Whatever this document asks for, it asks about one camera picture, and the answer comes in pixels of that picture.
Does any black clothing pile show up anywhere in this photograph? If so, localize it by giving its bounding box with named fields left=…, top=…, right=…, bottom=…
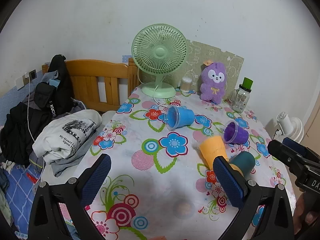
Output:
left=0, top=102, right=54, bottom=168

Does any cotton swab jar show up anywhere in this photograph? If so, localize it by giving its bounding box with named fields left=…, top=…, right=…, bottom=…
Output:
left=180, top=77, right=192, bottom=92

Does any teal plastic cup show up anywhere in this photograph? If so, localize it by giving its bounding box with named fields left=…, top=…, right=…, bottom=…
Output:
left=229, top=151, right=256, bottom=175

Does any grey folded cloth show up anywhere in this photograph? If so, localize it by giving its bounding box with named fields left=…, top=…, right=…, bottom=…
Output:
left=51, top=129, right=101, bottom=178

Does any black hanging jacket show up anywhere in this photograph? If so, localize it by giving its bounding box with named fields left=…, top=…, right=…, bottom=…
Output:
left=34, top=54, right=76, bottom=119

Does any patterned beige board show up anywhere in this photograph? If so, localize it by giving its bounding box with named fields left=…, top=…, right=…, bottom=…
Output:
left=186, top=39, right=245, bottom=93

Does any white folded printed shirt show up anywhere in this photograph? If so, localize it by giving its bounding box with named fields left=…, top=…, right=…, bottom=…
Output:
left=32, top=110, right=103, bottom=165

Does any purple plastic cup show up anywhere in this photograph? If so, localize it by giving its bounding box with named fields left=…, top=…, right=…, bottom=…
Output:
left=223, top=120, right=250, bottom=145

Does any blue plastic cup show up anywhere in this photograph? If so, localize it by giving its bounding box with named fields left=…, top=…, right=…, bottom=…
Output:
left=164, top=105, right=195, bottom=131

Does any orange plastic cup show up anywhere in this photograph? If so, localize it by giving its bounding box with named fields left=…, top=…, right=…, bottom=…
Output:
left=199, top=135, right=244, bottom=175

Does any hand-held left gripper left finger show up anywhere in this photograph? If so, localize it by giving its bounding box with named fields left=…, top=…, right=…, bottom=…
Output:
left=28, top=154, right=112, bottom=240

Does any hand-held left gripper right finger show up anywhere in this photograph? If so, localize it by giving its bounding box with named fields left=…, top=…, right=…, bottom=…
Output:
left=212, top=156, right=294, bottom=240

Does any wooden bed headboard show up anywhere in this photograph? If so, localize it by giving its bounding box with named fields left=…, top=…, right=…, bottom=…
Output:
left=42, top=57, right=141, bottom=113

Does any floral tablecloth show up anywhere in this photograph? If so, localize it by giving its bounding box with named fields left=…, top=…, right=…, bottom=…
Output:
left=40, top=86, right=297, bottom=240

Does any blue checked bedsheet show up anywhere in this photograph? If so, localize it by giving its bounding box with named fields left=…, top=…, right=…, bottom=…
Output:
left=0, top=162, right=75, bottom=240

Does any purple plush toy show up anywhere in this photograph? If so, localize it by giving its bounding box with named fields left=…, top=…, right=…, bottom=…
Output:
left=199, top=59, right=227, bottom=105

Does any white charger cable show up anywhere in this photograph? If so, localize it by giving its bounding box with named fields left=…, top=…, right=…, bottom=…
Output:
left=24, top=74, right=47, bottom=178

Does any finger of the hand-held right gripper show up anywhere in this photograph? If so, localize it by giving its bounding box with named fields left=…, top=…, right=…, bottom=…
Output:
left=267, top=140, right=307, bottom=171
left=282, top=137, right=311, bottom=158

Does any white fan cable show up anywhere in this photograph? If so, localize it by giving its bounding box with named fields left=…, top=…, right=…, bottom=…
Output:
left=137, top=66, right=170, bottom=108

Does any white floor fan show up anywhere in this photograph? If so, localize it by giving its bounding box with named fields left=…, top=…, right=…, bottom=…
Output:
left=276, top=112, right=305, bottom=143

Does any green desk fan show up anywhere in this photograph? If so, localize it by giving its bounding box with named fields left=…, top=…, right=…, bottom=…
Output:
left=132, top=24, right=189, bottom=99

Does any person's right hand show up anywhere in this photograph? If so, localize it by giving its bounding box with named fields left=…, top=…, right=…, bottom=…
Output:
left=294, top=192, right=320, bottom=236

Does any glass bottle with green lid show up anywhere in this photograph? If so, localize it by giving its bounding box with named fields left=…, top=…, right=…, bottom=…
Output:
left=231, top=77, right=253, bottom=113

